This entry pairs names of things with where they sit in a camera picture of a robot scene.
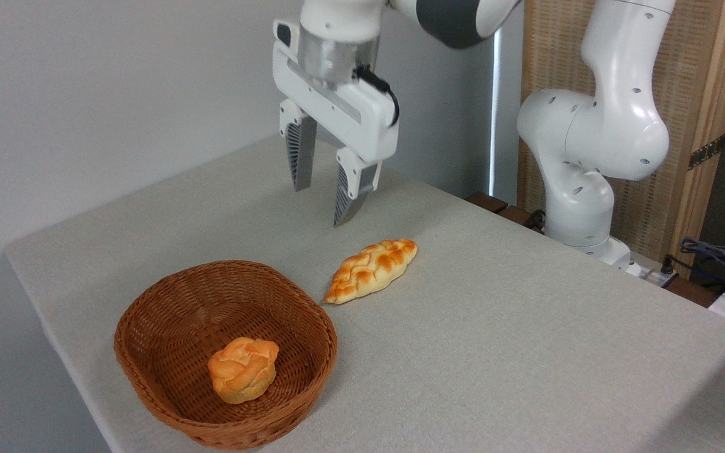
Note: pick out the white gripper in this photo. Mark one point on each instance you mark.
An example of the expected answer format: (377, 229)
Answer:
(362, 126)

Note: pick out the long braided bread loaf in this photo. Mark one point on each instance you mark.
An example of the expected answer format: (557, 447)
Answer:
(369, 270)

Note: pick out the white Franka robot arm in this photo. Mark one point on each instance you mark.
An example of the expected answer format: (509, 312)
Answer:
(608, 126)

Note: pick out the round bread roll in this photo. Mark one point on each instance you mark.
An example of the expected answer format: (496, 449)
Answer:
(243, 371)

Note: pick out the bright vertical light strip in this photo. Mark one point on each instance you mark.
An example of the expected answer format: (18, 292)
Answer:
(495, 126)

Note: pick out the brown wicker basket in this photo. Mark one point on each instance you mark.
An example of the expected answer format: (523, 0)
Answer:
(180, 327)

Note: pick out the metal screen hinge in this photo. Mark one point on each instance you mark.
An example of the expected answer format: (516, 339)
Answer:
(705, 152)

